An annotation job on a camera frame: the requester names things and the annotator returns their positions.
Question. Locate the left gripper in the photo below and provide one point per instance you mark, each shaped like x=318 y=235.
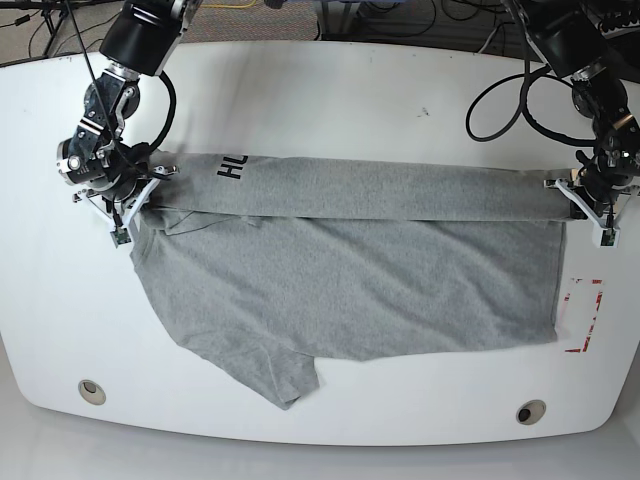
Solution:
x=592 y=198

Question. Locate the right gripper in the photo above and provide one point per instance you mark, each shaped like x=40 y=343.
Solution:
x=122 y=199

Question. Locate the grey t-shirt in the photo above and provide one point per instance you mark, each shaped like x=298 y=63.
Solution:
x=262 y=265

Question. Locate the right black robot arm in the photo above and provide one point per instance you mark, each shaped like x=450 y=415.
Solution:
x=95 y=157

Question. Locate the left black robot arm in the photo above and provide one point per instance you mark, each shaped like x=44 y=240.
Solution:
x=558 y=37

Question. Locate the red tape rectangle marking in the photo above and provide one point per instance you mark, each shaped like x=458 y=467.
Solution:
x=578 y=313

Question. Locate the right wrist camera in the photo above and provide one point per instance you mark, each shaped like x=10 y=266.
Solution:
x=120 y=236

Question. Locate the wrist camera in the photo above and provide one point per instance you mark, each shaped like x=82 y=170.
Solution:
x=120 y=236
x=605 y=237

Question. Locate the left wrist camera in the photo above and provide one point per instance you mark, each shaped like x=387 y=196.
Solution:
x=605 y=237

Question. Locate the left table cable grommet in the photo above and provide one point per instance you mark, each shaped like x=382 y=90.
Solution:
x=91 y=392

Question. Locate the table cable grommet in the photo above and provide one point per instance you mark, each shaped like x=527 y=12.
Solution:
x=531 y=412
x=91 y=392

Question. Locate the right table cable grommet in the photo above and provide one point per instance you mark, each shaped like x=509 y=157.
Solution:
x=531 y=412

